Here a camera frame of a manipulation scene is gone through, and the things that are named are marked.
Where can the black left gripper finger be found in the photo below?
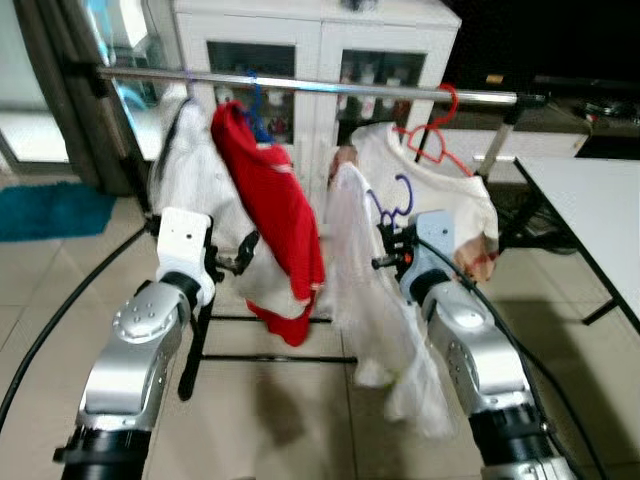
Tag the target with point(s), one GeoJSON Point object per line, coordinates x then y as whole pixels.
{"type": "Point", "coordinates": [238, 265]}
{"type": "Point", "coordinates": [248, 243]}

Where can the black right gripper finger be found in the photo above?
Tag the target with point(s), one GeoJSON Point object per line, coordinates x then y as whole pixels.
{"type": "Point", "coordinates": [386, 238]}
{"type": "Point", "coordinates": [403, 237]}

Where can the sheer white garment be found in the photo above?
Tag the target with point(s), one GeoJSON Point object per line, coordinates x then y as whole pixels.
{"type": "Point", "coordinates": [370, 300]}

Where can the purple plastic hanger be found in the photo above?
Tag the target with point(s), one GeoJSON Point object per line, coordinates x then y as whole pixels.
{"type": "Point", "coordinates": [408, 190]}

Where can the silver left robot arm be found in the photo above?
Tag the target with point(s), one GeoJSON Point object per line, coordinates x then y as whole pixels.
{"type": "Point", "coordinates": [130, 340]}

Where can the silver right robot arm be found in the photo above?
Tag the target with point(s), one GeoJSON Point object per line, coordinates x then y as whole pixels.
{"type": "Point", "coordinates": [470, 350]}

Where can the blue plastic hanger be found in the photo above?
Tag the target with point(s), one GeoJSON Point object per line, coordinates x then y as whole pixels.
{"type": "Point", "coordinates": [255, 110]}

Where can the red plastic hanger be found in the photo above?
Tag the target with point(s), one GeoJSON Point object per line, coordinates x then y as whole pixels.
{"type": "Point", "coordinates": [455, 100]}

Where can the lilac plastic hanger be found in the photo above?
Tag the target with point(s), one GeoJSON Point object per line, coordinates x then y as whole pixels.
{"type": "Point", "coordinates": [187, 80]}

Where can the red garment white hem stripes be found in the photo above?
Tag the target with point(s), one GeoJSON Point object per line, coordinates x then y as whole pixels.
{"type": "Point", "coordinates": [275, 210]}

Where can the cream printed t-shirt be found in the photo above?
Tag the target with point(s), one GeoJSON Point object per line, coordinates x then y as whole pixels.
{"type": "Point", "coordinates": [450, 190]}

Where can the white shirt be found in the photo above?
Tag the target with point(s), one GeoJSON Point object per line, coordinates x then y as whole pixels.
{"type": "Point", "coordinates": [195, 180]}

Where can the steel and black clothes rack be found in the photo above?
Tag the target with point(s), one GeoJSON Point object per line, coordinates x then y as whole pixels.
{"type": "Point", "coordinates": [300, 85]}

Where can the teal floor mat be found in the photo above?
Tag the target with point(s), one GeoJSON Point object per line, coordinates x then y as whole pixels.
{"type": "Point", "coordinates": [50, 210]}

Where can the white table black legs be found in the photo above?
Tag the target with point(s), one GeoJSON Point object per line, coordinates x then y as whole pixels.
{"type": "Point", "coordinates": [600, 210]}

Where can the white glass-door cabinet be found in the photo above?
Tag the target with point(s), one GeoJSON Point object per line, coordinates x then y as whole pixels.
{"type": "Point", "coordinates": [320, 30]}

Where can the grey curtain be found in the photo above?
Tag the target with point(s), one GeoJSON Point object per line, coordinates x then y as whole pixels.
{"type": "Point", "coordinates": [60, 100]}

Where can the pale blue right wrist camera mount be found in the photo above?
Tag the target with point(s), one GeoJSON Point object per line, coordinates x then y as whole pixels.
{"type": "Point", "coordinates": [430, 245]}

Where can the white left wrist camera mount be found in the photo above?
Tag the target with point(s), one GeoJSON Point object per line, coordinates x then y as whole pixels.
{"type": "Point", "coordinates": [183, 240]}

